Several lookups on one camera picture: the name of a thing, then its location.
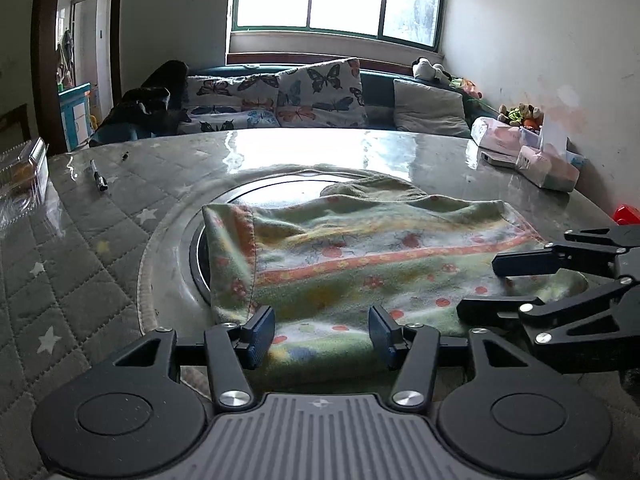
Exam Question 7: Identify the black marker pen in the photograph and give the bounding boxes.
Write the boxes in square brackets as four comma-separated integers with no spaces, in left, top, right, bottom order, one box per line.
[90,159,108,193]

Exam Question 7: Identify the red plastic stool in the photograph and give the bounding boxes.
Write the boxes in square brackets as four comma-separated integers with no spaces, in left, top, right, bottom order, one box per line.
[612,204,640,226]

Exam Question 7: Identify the flat dark booklet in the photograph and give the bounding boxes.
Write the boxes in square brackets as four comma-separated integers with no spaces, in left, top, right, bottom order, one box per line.
[480,152,516,170]

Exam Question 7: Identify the clear plastic container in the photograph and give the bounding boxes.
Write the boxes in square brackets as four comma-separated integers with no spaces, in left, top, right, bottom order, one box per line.
[0,138,49,230]

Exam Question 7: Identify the dark wooden door frame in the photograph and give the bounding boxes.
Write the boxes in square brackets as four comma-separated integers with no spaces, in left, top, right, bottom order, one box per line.
[30,0,122,155]

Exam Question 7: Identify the large butterfly pillow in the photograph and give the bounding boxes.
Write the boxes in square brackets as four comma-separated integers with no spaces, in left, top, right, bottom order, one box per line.
[276,58,368,128]

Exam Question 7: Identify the grey cushion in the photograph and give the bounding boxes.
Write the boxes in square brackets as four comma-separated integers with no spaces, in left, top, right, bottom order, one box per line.
[394,79,471,138]

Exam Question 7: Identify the patterned green children's jacket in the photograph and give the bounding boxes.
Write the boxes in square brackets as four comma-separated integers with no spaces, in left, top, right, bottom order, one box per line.
[211,174,587,391]

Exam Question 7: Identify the clear plastic storage bin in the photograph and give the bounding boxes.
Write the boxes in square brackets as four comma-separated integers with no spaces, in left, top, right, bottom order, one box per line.
[519,127,587,172]

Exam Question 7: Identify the orange green plush toy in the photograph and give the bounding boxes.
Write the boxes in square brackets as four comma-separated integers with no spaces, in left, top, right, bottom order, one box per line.
[450,77,483,100]

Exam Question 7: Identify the pink tissue pack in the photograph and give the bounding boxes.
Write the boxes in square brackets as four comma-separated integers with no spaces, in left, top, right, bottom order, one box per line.
[471,117,523,156]

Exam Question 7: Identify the colourful plush toys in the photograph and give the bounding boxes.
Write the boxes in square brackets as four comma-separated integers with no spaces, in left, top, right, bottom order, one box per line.
[497,103,544,132]

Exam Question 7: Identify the small butterfly pillow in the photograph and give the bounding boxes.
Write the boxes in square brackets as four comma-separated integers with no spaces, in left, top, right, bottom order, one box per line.
[177,74,280,134]

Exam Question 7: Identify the quilted grey star tablecloth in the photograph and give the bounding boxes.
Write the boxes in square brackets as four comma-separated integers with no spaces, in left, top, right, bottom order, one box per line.
[1,129,610,479]

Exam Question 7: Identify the blue white cabinet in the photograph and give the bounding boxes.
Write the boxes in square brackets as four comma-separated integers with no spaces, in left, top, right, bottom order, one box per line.
[58,82,93,152]

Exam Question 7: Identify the white plush toy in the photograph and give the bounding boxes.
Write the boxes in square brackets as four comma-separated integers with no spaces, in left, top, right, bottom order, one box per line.
[411,58,452,84]

